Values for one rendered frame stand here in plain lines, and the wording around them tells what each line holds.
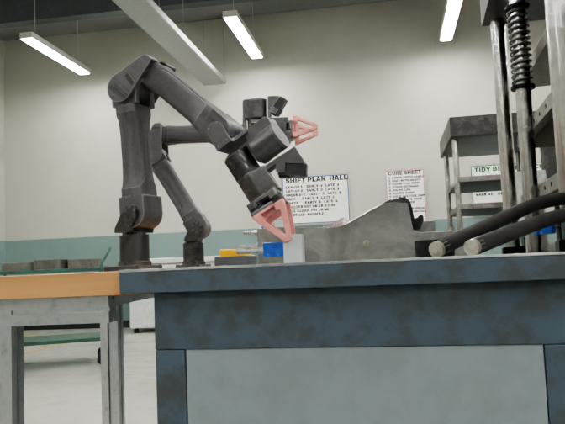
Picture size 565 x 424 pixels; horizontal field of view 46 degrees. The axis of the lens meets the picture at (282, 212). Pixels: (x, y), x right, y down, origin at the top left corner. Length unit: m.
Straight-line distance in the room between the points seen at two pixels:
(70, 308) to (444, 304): 0.62
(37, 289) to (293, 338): 0.44
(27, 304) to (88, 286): 0.12
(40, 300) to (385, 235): 0.81
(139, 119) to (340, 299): 0.64
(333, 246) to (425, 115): 7.52
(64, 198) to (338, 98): 4.19
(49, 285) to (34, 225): 9.09
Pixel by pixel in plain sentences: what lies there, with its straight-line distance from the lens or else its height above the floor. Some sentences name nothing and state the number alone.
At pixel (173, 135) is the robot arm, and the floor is 1.20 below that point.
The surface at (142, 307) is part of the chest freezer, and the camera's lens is 8.61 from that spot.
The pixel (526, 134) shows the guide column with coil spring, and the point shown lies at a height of 1.22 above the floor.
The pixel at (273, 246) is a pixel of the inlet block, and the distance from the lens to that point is 1.26.
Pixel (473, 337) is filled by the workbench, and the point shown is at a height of 0.68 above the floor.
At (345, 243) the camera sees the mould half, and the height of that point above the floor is 0.84.
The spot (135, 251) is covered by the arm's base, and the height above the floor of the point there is 0.84.
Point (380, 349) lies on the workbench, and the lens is 1.00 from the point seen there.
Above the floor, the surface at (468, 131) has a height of 1.91.
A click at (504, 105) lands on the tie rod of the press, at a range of 2.96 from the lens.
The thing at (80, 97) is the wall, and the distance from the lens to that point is 10.20.
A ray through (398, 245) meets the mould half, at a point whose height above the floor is 0.83.
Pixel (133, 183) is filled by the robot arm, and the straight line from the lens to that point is 1.40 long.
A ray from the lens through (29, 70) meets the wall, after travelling 10.69.
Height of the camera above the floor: 0.80
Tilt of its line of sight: 5 degrees up
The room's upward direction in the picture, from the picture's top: 2 degrees counter-clockwise
